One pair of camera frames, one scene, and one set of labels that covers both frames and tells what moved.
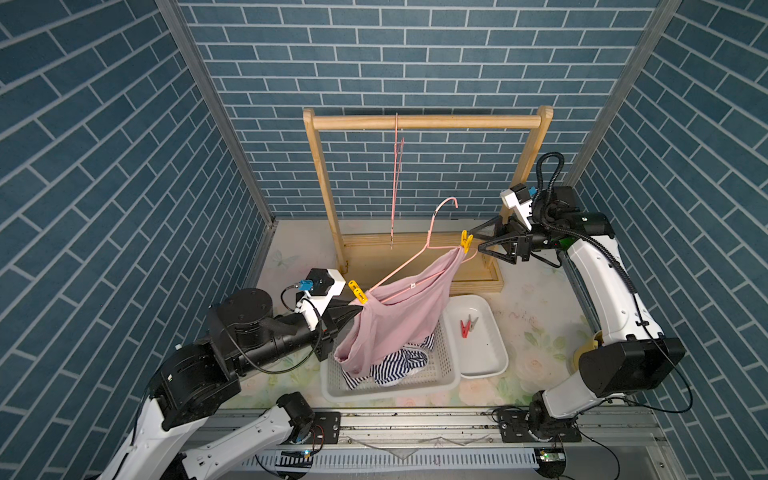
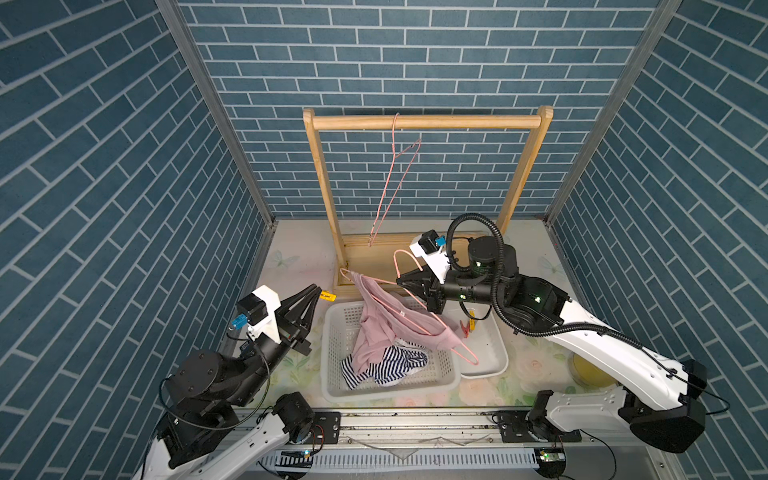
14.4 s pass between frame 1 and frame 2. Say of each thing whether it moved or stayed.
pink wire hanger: moved
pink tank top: moved
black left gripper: moved
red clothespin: stayed
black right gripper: moved
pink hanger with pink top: moved
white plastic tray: stayed
